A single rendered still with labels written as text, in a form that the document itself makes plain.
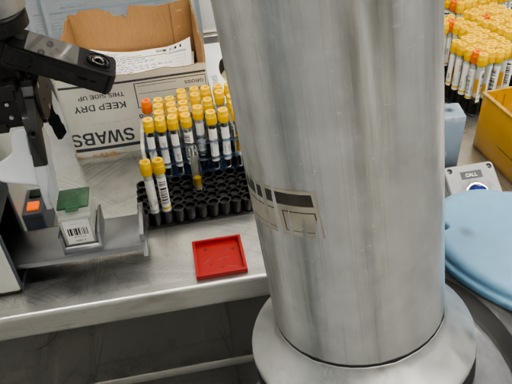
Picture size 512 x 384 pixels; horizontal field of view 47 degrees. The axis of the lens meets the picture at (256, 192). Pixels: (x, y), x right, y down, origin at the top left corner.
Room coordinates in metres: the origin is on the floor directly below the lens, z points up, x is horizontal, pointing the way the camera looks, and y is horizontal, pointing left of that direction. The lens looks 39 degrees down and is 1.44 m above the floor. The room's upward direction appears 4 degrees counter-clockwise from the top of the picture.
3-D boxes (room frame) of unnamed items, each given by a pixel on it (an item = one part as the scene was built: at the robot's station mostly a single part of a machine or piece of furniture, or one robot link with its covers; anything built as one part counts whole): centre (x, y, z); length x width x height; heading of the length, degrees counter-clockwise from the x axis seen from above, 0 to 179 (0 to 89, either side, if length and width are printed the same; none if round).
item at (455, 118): (0.74, -0.26, 0.92); 0.10 x 0.07 x 0.10; 90
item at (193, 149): (0.69, 0.08, 0.93); 0.01 x 0.01 x 0.10
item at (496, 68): (0.90, -0.43, 0.93); 0.02 x 0.02 x 0.11
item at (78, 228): (0.58, 0.23, 0.95); 0.05 x 0.04 x 0.06; 8
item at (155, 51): (0.98, 0.20, 0.95); 0.29 x 0.25 x 0.15; 8
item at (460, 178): (0.63, -0.29, 0.92); 0.13 x 0.07 x 0.08; 8
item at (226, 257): (0.56, 0.06, 0.88); 0.07 x 0.07 x 0.01; 8
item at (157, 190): (0.69, 0.09, 0.93); 0.17 x 0.09 x 0.11; 98
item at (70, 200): (0.58, 0.23, 0.98); 0.05 x 0.04 x 0.01; 8
